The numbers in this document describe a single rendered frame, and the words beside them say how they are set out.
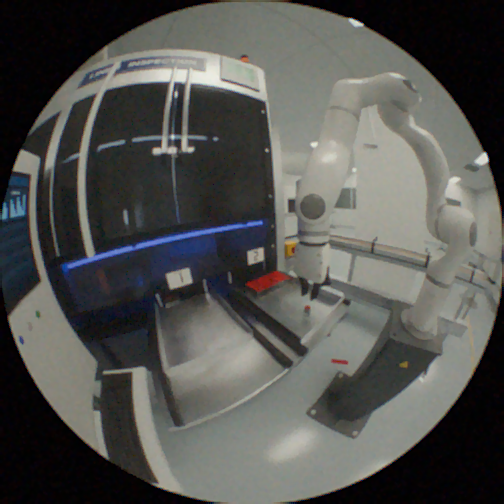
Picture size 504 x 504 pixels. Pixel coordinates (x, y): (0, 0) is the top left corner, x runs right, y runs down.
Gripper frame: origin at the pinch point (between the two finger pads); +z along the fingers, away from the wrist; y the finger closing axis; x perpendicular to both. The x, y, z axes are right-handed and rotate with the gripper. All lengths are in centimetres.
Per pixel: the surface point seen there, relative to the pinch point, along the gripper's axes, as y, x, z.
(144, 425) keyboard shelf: 4, -59, 19
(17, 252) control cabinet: -11, -78, -29
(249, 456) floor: 21, -47, 99
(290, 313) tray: -5.3, -2.2, 10.6
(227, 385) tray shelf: 3.7, -31.7, 11.0
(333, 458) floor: 61, -14, 100
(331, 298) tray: 1.3, 15.2, 10.2
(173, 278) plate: -30.6, -33.4, -4.4
